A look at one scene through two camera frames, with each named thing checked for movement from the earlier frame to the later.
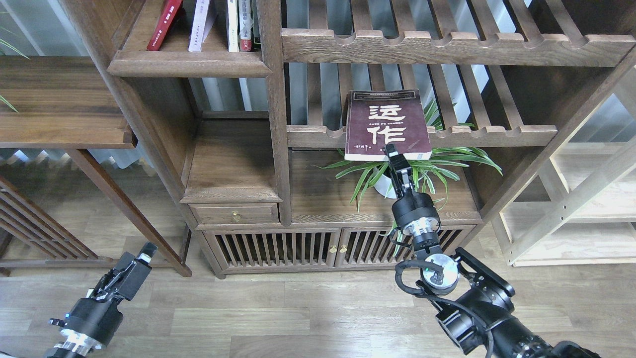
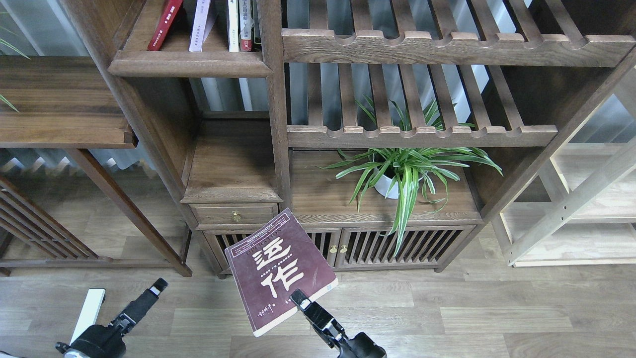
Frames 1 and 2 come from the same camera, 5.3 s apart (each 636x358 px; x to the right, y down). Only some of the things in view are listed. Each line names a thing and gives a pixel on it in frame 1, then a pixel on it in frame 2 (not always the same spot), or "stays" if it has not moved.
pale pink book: [204, 17] stays
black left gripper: [92, 320] to [106, 341]
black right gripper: [416, 213] to [360, 345]
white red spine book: [246, 22] stays
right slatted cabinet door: [363, 246] stays
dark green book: [255, 30] stays
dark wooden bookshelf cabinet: [273, 116] stays
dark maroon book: [376, 118] to [270, 265]
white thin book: [232, 26] stays
